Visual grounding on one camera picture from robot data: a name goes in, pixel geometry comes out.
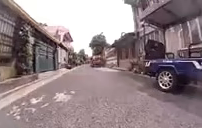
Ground red vehicle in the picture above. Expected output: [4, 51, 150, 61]
[90, 54, 106, 69]

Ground round green tree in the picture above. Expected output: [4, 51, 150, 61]
[88, 31, 111, 58]

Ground distant trees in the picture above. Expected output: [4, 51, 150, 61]
[68, 48, 91, 66]

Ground building with dark awning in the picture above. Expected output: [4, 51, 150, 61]
[104, 31, 139, 72]

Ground grey asphalt road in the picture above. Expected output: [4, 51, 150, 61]
[0, 63, 202, 128]

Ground pink building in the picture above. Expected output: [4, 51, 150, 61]
[43, 25, 75, 70]

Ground pale multi-storey building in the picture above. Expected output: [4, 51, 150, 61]
[123, 0, 202, 69]

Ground blue tricycle with canopy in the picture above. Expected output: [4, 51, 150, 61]
[138, 0, 202, 94]

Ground pale concrete kerb strip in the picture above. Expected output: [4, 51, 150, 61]
[0, 65, 84, 115]

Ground raised grey pavement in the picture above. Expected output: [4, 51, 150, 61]
[0, 67, 71, 101]

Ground wall with slatted fence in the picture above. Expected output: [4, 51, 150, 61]
[0, 0, 71, 84]

